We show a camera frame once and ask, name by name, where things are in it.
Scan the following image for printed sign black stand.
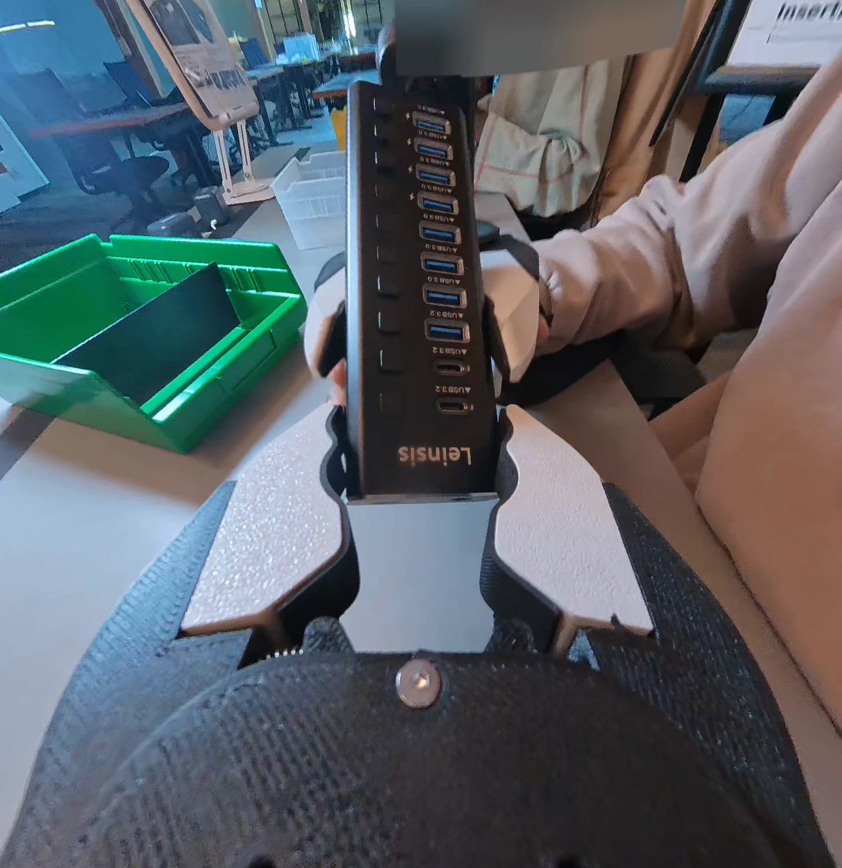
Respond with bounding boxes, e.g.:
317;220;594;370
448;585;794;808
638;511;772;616
648;0;842;180

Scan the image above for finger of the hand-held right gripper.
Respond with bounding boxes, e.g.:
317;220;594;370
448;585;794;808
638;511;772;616
482;250;554;384
304;280;347;380

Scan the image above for clear plastic bin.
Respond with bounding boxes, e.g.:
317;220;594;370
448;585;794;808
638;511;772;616
270;151;349;250

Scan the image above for wooden standing desk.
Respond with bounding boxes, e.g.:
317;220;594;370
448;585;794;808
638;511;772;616
29;102;222;194

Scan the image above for black office chair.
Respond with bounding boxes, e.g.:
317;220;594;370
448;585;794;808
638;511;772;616
75;155;172;212

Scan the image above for beige stand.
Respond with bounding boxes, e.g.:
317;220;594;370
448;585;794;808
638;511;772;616
126;0;276;206

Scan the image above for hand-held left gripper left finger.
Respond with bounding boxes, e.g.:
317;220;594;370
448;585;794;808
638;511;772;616
179;405;361;638

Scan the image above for black bin divider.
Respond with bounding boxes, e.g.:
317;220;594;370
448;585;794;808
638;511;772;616
55;263;246;406

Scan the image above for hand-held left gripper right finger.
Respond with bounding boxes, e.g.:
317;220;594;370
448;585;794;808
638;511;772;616
480;405;655;643

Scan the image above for person's right forearm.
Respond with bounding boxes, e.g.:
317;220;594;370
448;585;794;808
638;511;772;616
538;41;842;354

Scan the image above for black multi-port usb hub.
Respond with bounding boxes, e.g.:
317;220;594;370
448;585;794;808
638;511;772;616
345;80;500;506

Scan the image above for green plastic bin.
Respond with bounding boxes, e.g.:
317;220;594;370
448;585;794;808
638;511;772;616
0;234;308;454

